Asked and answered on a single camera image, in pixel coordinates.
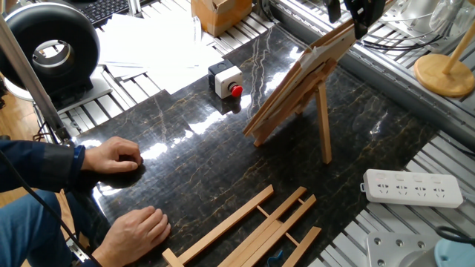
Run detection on grey metal mounting plate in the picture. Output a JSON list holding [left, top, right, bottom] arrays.
[[366, 231, 441, 267]]

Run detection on small open cardboard box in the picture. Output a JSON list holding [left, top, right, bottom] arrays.
[[191, 0, 253, 37]]

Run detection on white paper sheets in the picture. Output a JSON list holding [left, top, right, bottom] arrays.
[[98, 13, 223, 96]]

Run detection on wooden photo frame green print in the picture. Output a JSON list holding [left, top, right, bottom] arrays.
[[243, 18, 357, 137]]

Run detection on blue jeans leg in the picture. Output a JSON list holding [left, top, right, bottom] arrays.
[[0, 189, 75, 267]]

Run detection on thick black cable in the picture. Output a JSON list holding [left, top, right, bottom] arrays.
[[0, 150, 101, 267]]

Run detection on flat folded wooden easel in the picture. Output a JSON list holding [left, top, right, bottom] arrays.
[[162, 184, 322, 267]]

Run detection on person's left forearm dark sleeve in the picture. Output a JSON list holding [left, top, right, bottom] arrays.
[[0, 139, 87, 193]]

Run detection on person's right hand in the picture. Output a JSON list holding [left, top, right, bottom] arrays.
[[91, 205, 172, 267]]

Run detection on black power strip cable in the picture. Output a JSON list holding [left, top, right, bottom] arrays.
[[435, 225, 475, 246]]

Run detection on grey base plate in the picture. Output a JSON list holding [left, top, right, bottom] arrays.
[[55, 72, 114, 115]]

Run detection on round wooden stand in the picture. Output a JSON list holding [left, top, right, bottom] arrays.
[[413, 31, 475, 98]]

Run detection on white power strip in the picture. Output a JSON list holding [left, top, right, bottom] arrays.
[[359, 168, 464, 208]]

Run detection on black cable bundle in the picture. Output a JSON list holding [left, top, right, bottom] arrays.
[[361, 14, 446, 52]]

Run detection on red emergency stop button box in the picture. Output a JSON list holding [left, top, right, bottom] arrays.
[[207, 59, 245, 99]]

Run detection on person's left hand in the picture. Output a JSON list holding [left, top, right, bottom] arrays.
[[80, 136, 144, 176]]

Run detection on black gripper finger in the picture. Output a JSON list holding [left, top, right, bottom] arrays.
[[322, 0, 342, 24], [343, 0, 387, 40]]

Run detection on black keyboard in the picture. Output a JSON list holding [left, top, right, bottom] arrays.
[[79, 0, 131, 25]]

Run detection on aluminium profile post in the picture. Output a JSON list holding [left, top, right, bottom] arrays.
[[0, 14, 71, 144]]

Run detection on standing wooden easel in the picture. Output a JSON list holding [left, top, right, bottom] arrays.
[[252, 58, 338, 165]]

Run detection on black marble pattern mat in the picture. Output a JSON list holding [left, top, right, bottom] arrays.
[[70, 25, 441, 267]]

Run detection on black round ring device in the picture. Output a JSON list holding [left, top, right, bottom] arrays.
[[0, 1, 101, 108]]

